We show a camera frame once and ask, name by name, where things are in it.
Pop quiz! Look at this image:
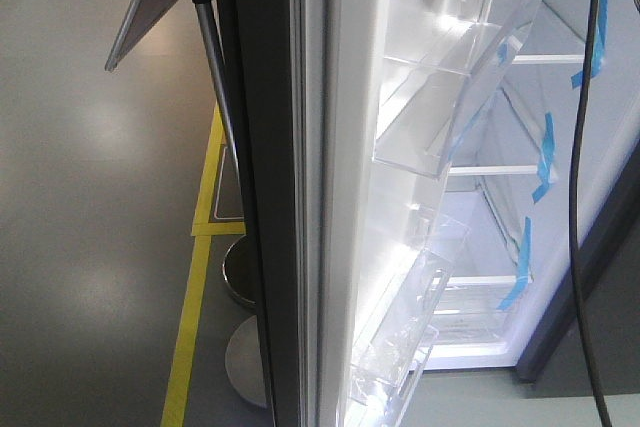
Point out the fridge door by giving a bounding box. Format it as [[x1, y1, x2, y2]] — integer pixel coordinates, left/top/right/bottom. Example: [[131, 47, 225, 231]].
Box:
[[209, 0, 551, 427]]

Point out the grey white fridge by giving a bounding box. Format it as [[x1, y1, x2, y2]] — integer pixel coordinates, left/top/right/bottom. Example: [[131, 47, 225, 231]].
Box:
[[209, 0, 640, 427]]

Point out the grey sign board on pole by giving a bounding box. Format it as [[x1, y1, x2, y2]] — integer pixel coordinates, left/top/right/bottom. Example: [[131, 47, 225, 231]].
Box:
[[104, 0, 239, 173]]

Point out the clear lower door bin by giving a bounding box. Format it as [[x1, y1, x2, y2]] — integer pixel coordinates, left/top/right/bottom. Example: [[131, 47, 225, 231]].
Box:
[[343, 214, 469, 426]]

